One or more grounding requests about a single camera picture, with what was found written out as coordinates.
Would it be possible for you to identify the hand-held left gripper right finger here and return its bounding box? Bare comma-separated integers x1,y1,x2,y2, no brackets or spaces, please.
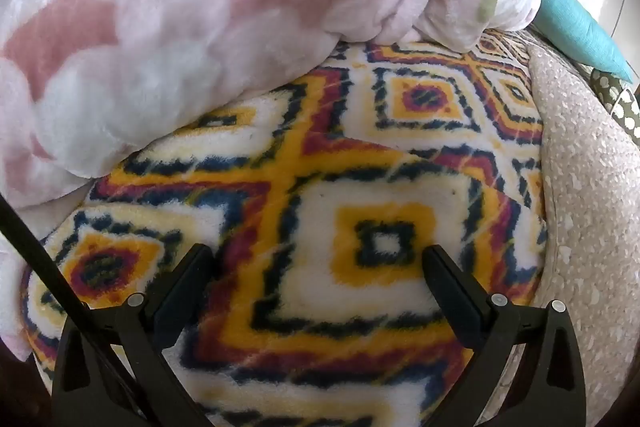
421,244,588,427

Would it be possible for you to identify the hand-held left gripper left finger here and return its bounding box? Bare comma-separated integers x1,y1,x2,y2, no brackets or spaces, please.
50,243,217,427

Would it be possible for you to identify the geometric patterned fleece blanket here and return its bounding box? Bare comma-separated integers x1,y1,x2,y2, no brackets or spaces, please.
20,29,548,427

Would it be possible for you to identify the beige spotted bedsheet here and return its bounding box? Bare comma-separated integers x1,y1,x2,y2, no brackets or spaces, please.
500,29,640,427

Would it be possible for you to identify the pink floral fleece blanket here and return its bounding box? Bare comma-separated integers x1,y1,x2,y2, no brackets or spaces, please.
0,0,543,363

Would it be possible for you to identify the olive white-dotted pillow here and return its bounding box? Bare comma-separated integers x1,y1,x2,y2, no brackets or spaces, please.
590,69,640,148

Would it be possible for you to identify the teal pillow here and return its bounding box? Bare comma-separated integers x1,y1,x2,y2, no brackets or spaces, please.
532,0,635,84

